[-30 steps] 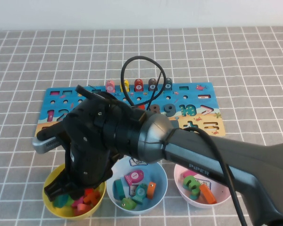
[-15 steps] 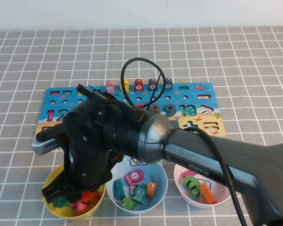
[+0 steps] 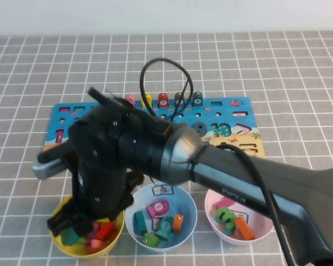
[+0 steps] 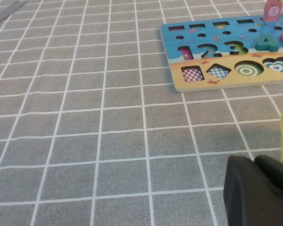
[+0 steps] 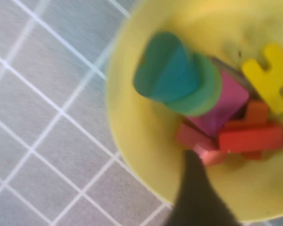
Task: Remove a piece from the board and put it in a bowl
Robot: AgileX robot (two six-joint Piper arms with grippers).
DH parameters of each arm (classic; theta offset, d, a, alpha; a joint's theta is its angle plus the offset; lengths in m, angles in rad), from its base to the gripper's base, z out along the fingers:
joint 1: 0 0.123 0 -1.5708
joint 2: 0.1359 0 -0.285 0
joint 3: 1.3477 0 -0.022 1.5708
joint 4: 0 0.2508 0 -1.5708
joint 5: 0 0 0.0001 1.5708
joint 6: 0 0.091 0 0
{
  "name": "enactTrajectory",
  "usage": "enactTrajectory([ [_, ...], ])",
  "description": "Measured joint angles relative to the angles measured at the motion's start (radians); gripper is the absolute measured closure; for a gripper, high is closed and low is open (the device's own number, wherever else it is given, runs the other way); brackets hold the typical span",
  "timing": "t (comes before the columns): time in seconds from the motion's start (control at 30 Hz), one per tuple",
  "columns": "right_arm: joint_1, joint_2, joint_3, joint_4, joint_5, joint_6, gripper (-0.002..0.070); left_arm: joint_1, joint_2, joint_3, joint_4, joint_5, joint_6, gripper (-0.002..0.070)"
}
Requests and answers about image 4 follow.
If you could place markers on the pink wooden fish five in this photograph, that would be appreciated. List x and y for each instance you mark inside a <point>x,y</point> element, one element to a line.
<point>272,11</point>

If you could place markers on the grey checked tablecloth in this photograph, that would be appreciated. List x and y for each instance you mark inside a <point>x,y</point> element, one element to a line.
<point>85,117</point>

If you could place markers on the teal wooden number four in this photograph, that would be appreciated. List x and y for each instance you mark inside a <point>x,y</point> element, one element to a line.
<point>270,46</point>

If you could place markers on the wooden number puzzle board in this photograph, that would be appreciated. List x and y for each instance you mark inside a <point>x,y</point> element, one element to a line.
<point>226,80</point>

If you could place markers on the grey metal strip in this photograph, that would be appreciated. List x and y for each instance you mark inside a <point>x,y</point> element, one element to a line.
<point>4,14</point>

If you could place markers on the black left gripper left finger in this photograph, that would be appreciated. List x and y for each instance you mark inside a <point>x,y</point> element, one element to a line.
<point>252,200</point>

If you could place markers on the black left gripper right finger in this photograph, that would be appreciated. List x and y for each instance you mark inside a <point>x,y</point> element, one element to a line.
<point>277,171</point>

